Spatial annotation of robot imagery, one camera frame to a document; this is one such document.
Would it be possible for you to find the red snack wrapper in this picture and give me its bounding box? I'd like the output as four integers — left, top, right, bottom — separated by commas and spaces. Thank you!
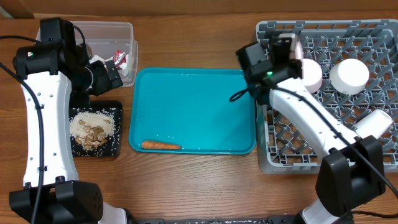
113, 50, 127, 68

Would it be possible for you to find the pink bowl with food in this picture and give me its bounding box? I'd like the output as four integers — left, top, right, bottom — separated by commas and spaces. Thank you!
302, 58, 323, 93

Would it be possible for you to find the white bowl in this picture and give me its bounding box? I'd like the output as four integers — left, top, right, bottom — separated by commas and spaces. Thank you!
329, 58, 369, 95

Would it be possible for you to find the orange carrot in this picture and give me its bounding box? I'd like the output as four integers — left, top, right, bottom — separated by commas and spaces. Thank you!
141, 141, 182, 150

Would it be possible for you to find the white cup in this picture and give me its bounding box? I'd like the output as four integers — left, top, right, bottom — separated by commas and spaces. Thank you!
355, 110, 393, 139

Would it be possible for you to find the pink plate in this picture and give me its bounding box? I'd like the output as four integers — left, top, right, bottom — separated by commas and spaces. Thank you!
294, 40, 304, 60

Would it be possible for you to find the white tissue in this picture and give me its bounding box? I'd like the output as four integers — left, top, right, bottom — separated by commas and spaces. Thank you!
119, 54, 134, 77

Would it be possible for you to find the foil ball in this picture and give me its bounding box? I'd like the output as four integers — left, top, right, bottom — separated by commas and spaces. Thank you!
89, 55, 105, 63

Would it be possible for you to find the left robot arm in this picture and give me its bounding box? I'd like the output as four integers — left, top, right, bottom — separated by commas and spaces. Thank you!
9, 17, 135, 223

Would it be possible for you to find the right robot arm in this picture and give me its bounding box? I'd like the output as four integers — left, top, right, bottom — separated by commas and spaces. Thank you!
236, 34, 392, 223

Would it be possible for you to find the grey dishwasher rack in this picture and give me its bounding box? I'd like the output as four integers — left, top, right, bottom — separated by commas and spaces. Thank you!
250, 19, 398, 175

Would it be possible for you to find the clear plastic bin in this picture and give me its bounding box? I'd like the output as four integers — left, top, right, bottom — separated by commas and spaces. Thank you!
35, 21, 139, 88

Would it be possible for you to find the pile of rice and food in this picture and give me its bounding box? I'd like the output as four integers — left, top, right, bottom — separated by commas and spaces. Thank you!
70, 111, 116, 151

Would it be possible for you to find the black tray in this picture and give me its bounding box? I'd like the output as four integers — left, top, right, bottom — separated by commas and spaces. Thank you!
69, 101, 123, 157

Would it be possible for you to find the teal serving tray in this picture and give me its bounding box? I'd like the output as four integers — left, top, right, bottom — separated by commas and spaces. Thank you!
128, 67, 256, 155

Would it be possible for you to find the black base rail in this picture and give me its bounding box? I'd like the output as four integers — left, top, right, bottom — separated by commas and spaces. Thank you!
136, 215, 300, 224

